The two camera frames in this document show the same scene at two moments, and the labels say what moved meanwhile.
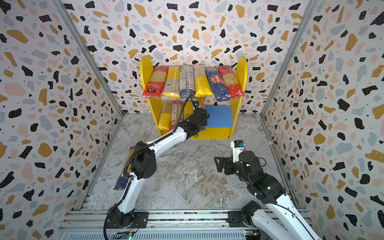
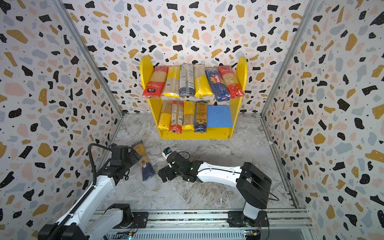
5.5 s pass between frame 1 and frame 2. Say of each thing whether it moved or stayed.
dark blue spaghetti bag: moved
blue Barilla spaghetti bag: stayed
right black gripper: moved
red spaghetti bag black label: stayed
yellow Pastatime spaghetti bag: stayed
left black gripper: moved
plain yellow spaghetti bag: stayed
